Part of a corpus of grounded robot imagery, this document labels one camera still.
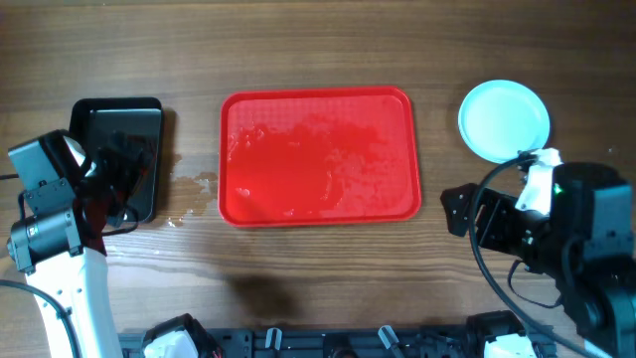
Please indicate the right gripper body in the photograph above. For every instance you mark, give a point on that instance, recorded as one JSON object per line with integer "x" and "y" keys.
{"x": 483, "y": 214}

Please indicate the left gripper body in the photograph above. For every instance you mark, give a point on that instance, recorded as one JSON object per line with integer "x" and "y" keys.
{"x": 121, "y": 180}

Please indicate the white plate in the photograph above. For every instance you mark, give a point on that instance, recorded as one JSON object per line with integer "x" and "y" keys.
{"x": 499, "y": 118}

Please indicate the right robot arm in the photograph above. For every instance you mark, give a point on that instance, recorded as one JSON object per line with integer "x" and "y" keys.
{"x": 585, "y": 243}

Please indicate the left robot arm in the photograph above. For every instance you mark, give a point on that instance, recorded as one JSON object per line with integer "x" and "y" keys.
{"x": 68, "y": 278}

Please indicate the red plastic tray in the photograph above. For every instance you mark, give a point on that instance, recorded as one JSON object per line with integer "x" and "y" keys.
{"x": 309, "y": 157}

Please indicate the black rectangular water basin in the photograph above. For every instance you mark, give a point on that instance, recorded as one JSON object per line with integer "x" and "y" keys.
{"x": 123, "y": 137}

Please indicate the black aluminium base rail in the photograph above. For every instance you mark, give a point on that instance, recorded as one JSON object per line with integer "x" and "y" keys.
{"x": 429, "y": 341}

